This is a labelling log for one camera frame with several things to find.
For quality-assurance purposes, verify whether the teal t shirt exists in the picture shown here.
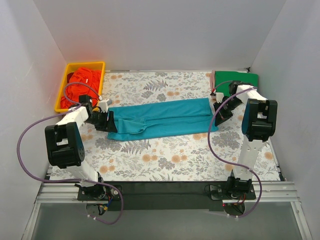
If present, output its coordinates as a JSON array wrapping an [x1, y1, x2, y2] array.
[[107, 98, 213, 142]]

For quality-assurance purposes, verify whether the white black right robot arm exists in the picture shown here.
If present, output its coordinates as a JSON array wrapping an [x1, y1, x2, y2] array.
[[213, 80, 278, 199]]

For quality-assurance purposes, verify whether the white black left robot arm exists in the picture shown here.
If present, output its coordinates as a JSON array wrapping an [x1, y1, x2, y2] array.
[[44, 95, 118, 200]]

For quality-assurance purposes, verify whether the folded green t shirt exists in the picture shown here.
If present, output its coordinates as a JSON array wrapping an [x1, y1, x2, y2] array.
[[214, 71, 259, 97]]

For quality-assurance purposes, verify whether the folded pink t shirt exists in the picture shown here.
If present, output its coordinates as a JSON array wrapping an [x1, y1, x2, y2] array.
[[210, 70, 216, 94]]

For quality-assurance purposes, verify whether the floral patterned table mat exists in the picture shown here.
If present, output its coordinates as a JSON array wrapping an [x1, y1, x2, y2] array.
[[49, 70, 281, 183]]

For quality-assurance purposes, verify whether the orange t shirt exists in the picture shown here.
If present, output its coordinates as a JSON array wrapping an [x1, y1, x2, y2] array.
[[58, 67, 102, 109]]

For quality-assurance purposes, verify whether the yellow plastic bin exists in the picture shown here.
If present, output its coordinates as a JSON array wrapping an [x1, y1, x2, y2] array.
[[54, 61, 106, 113]]

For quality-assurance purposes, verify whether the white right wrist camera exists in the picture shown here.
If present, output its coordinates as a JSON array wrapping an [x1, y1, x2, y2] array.
[[210, 92, 224, 103]]

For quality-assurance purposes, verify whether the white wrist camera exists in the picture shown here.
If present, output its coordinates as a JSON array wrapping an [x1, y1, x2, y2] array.
[[210, 92, 224, 103], [97, 99, 113, 112]]

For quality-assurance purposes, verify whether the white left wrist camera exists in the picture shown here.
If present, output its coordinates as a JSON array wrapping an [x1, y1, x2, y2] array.
[[97, 99, 113, 112]]

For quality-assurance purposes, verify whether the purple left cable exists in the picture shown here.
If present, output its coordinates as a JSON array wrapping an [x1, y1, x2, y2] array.
[[16, 82, 125, 225]]

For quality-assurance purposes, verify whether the purple cable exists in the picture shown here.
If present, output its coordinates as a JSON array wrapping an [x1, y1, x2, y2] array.
[[16, 82, 125, 225], [207, 80, 263, 219]]

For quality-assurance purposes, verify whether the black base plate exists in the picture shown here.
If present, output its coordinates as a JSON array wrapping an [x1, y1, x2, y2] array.
[[76, 181, 257, 212]]

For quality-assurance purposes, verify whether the aluminium frame rail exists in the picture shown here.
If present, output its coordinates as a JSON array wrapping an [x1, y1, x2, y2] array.
[[23, 181, 312, 240]]

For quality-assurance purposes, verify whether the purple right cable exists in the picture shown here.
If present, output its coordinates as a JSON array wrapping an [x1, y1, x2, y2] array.
[[207, 80, 263, 219]]

